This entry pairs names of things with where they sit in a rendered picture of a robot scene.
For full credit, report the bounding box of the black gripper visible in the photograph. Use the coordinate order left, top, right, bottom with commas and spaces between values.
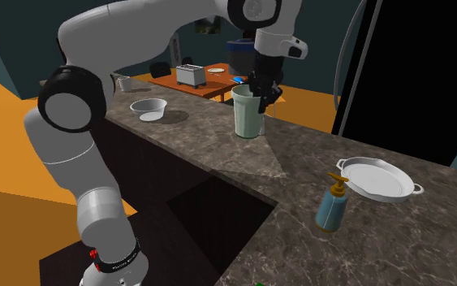
247, 53, 285, 115

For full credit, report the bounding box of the pale green ribbed cup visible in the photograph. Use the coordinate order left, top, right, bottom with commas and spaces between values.
231, 84, 266, 140

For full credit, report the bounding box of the orange dining table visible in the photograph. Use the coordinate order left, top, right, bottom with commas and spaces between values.
147, 38, 287, 118

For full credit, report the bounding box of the black chair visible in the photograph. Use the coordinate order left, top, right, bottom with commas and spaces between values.
149, 61, 172, 79

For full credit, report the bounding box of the white bowl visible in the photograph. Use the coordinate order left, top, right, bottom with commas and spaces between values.
129, 97, 169, 123

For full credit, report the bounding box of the blue soap dispenser gold pump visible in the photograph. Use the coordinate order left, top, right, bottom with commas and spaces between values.
315, 172, 350, 233

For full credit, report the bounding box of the white mug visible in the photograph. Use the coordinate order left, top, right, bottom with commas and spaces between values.
115, 76, 133, 93

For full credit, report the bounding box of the dark robot stand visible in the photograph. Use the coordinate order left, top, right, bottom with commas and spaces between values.
38, 212, 223, 286

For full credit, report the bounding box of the dark framed wall picture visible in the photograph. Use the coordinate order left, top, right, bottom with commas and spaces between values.
194, 15, 222, 36

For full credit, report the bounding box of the white two-handled baking dish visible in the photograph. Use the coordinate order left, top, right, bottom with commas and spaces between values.
335, 156, 425, 204

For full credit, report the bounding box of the black refrigerator with grey handles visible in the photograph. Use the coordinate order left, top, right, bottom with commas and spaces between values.
330, 0, 457, 167

